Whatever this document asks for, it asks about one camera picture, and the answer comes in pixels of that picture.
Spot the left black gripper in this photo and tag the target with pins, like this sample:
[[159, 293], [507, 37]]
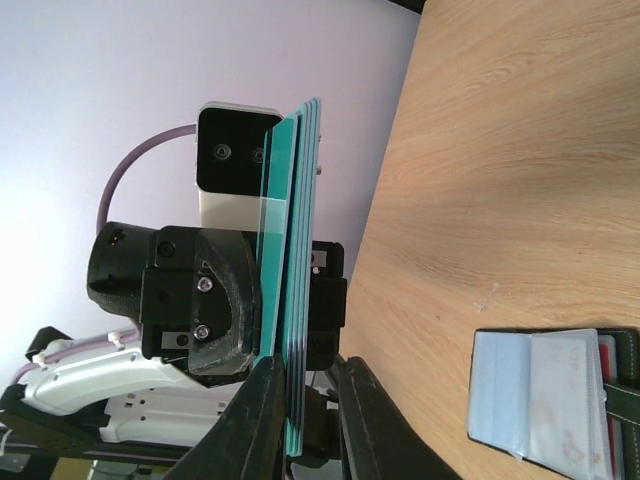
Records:
[[195, 296]]

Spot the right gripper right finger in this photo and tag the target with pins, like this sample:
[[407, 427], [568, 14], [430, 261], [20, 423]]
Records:
[[376, 440]]

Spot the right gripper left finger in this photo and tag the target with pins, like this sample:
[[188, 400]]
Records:
[[246, 442]]

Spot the teal card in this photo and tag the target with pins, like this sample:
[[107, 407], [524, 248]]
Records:
[[284, 253]]

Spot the white patterned card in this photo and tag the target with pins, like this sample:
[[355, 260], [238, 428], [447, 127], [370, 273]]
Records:
[[568, 429]]

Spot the black leather card holder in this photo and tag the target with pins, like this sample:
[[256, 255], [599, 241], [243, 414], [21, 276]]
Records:
[[499, 393]]

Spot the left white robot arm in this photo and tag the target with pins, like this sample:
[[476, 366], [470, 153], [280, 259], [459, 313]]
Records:
[[75, 395]]

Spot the dark red card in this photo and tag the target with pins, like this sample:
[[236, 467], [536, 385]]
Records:
[[609, 372]]

